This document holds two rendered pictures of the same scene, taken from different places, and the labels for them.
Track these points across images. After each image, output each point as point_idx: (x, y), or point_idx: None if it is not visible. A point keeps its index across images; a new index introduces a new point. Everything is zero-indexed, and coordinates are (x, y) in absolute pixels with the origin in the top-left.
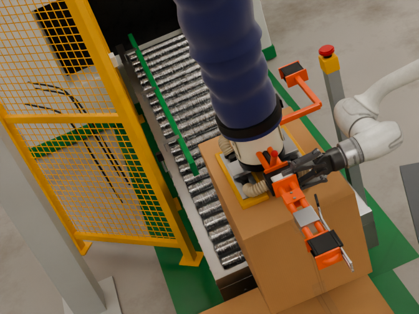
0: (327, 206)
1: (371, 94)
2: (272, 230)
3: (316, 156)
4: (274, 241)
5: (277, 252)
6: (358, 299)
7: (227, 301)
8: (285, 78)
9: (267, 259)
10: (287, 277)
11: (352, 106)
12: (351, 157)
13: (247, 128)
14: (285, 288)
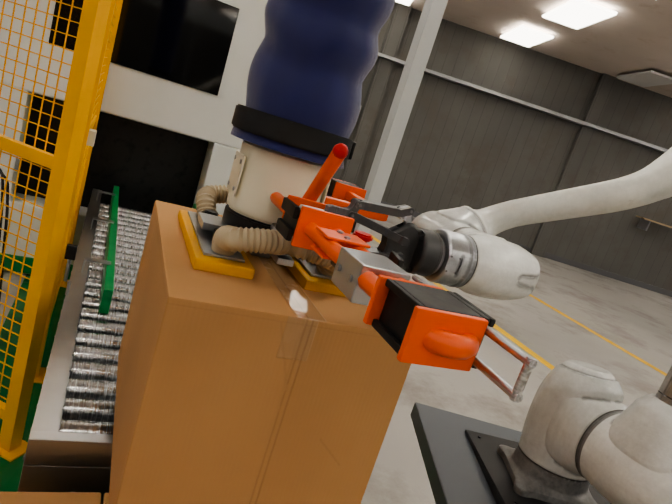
0: (364, 333)
1: (491, 212)
2: (239, 316)
3: (403, 214)
4: (227, 346)
5: (218, 379)
6: None
7: (22, 493)
8: (328, 193)
9: (186, 384)
10: (198, 460)
11: (458, 212)
12: (458, 257)
13: (294, 123)
14: (177, 485)
